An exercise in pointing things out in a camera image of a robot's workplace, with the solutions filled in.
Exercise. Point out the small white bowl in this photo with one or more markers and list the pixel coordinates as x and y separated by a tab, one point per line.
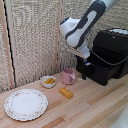
48	82

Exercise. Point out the yellow food piece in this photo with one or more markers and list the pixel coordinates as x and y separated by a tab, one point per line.
49	80

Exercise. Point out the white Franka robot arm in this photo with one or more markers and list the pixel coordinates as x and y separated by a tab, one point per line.
80	28

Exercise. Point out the white plate with floral rim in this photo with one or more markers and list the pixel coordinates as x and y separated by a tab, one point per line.
26	104

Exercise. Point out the wooden screen frame post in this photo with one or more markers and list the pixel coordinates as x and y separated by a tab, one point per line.
7	43

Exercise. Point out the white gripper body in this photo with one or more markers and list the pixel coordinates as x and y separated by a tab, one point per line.
84	52

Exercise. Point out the black air fryer body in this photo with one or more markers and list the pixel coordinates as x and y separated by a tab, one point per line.
113	50

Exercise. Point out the orange block with white stripes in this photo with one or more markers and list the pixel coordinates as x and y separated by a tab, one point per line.
66	92

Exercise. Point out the wide woven screen panel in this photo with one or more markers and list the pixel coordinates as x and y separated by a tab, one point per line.
33	40

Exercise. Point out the pink mug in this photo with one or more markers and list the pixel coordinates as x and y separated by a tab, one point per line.
68	76

